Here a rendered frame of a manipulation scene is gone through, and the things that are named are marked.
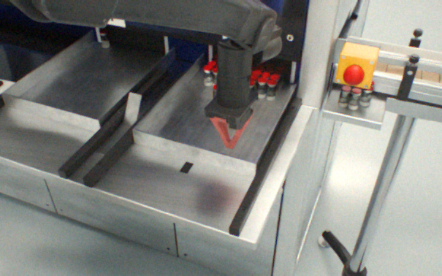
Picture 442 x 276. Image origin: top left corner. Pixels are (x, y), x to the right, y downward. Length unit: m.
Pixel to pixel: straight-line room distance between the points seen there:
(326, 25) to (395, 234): 1.24
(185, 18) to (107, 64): 0.68
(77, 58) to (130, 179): 0.50
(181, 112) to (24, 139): 0.33
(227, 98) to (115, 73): 0.47
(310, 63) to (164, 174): 0.39
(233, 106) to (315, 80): 0.28
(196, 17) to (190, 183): 0.37
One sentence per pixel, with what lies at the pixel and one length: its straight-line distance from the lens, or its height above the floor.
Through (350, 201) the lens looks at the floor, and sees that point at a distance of 2.04.
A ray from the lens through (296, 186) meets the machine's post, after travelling 1.17.
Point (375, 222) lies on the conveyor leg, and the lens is 1.42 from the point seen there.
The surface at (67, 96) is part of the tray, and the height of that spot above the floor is 0.88.
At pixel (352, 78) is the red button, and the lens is 0.90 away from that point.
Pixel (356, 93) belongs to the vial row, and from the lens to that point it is 0.99.
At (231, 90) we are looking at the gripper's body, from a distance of 0.72.
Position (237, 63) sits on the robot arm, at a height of 1.11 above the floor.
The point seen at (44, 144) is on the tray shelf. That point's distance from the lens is 0.95.
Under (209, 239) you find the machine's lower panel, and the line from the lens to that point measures 1.49.
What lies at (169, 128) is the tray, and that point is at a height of 0.88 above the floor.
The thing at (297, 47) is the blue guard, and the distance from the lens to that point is 0.94.
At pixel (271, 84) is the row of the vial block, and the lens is 0.98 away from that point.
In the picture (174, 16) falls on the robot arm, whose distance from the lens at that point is 0.50.
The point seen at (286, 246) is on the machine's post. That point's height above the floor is 0.36.
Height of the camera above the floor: 1.45
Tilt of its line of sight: 40 degrees down
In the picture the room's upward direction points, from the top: straight up
